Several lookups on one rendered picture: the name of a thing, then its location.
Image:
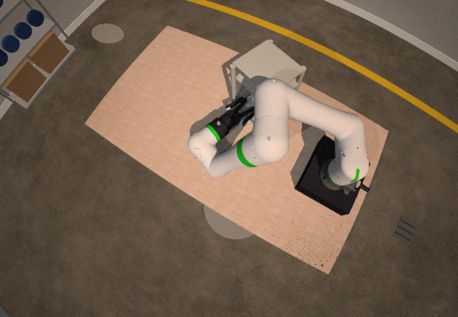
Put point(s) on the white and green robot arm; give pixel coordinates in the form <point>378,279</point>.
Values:
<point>275,102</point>

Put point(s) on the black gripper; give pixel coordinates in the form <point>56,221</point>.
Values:
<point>235,116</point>

